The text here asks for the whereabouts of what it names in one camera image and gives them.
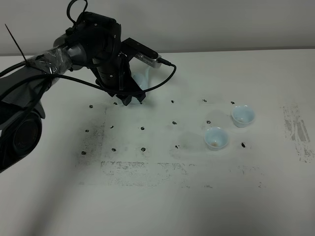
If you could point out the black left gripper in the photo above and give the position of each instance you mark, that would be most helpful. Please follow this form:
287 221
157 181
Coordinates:
116 74

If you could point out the light blue porcelain teapot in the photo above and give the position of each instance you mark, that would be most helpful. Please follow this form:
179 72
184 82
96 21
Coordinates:
141 77

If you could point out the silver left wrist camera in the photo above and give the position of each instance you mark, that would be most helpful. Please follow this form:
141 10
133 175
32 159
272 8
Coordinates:
149 57

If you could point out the black cable tie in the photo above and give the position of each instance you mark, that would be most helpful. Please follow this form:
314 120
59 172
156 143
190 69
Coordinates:
17 45

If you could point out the light blue teacup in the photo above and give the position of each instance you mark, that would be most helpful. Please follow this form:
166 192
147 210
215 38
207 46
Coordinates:
216 138
242 116

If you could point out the near light blue teacup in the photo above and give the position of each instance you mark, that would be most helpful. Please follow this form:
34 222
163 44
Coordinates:
216 138

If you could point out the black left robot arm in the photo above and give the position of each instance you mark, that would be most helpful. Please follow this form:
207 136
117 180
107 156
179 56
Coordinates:
94 42

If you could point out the far light blue teacup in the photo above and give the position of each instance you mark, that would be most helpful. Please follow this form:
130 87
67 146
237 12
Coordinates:
242 116

